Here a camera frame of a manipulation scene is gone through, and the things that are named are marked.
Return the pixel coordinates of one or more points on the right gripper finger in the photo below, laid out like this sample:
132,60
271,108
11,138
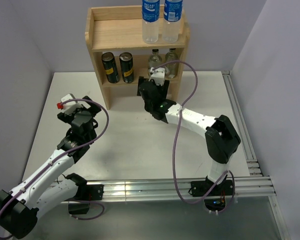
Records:
165,89
141,80

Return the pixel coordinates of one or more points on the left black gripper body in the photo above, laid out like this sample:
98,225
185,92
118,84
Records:
93,135

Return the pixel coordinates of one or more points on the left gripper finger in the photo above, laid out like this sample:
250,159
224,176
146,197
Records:
93,108
66,118

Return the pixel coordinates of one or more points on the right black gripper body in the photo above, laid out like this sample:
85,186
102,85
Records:
161,91

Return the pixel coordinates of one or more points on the clear glass bottle green cap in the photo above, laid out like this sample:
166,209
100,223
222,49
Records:
154,60

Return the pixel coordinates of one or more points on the black can yellow label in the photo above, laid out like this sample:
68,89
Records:
127,67

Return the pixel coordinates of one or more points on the blue label water bottle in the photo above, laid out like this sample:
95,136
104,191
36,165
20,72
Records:
172,20

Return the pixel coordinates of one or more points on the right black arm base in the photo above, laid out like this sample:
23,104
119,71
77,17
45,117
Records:
218,198

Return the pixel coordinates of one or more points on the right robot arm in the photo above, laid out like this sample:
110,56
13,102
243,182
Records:
221,137

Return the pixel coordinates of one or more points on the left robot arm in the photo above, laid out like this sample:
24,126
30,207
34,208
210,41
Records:
26,203

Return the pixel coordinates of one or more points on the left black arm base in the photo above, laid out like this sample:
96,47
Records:
85,199

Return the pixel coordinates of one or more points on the wooden two-tier shelf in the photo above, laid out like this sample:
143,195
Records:
119,29

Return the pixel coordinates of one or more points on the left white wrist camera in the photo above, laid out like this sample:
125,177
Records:
70,107

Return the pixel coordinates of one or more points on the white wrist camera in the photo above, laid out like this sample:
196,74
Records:
70,107
157,76

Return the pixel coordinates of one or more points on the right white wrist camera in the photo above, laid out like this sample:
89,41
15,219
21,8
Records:
157,76

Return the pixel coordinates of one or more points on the aluminium side rail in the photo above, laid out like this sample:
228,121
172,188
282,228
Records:
252,161

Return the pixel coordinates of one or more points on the aluminium front rail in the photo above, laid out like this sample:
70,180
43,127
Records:
164,189

